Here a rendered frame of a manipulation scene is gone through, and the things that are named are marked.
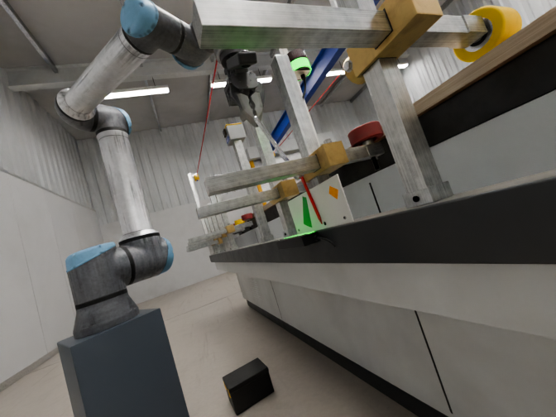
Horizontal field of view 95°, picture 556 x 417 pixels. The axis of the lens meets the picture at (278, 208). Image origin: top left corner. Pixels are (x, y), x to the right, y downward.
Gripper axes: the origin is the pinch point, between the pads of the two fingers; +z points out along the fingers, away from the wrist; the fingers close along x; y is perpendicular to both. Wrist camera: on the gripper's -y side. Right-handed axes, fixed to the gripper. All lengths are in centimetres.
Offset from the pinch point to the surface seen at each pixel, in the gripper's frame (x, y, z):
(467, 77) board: -26.1, -33.6, 13.2
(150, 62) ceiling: -23, 479, -390
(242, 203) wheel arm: 6.8, 12.1, 18.3
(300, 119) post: -7.0, -9.0, 5.4
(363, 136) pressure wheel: -18.9, -13.7, 13.9
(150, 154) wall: 26, 775, -308
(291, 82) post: -8.0, -8.9, -4.3
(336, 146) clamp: -8.4, -16.3, 15.6
